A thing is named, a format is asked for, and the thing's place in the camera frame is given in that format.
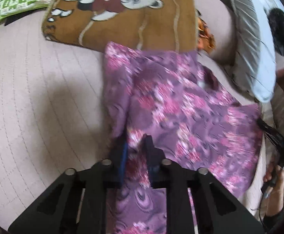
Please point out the black furry cushion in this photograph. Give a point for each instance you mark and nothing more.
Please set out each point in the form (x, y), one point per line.
(282, 31)

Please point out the person's right hand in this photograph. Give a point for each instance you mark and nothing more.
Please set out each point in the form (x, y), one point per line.
(277, 195)

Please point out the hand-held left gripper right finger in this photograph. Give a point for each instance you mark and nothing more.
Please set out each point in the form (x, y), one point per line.
(153, 168)

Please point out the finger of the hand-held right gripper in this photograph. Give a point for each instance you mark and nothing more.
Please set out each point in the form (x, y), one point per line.
(270, 132)

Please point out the pink bolster cushion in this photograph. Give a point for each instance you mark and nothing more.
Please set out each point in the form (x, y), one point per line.
(217, 24)

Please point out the brown teddy bear blanket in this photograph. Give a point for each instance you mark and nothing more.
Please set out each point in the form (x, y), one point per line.
(132, 24)

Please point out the orange patterned cloth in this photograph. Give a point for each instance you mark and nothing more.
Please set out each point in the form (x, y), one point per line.
(205, 36)

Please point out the light blue pillow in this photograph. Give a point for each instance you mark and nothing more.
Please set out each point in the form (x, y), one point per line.
(249, 41)

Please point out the person's right forearm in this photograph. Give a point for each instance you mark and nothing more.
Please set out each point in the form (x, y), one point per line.
(275, 220)

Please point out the purple floral dress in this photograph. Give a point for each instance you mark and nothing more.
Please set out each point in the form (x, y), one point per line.
(181, 102)

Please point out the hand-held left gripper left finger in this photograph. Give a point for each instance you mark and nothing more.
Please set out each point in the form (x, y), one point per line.
(123, 156)

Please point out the pink quilted bed cover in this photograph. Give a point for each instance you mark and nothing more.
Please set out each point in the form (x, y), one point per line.
(47, 90)

